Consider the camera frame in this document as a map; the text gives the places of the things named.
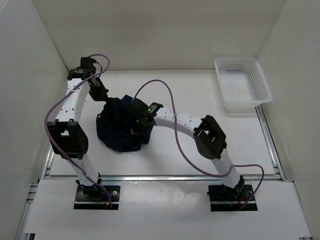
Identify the navy blue shorts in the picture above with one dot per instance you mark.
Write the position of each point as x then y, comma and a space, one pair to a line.
116, 127

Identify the aluminium front rail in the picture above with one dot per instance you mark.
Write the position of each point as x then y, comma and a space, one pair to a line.
118, 178

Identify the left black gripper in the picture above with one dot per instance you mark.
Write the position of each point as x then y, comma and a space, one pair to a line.
102, 95

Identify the aluminium right side rail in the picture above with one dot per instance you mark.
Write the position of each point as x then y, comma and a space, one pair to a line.
277, 166

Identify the white plastic mesh basket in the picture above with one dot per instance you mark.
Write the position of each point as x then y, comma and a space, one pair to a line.
242, 83

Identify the aluminium left side rail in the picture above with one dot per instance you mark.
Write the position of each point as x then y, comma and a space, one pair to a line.
47, 165

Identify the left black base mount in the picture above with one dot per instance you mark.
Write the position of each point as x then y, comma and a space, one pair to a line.
95, 198

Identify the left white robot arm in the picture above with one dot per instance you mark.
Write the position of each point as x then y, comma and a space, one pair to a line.
62, 123

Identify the aluminium rail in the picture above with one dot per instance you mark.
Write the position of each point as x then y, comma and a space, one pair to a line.
277, 166
47, 165
118, 178

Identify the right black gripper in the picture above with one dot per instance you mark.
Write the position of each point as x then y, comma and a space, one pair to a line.
139, 130

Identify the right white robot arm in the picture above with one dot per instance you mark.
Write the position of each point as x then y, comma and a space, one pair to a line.
210, 141

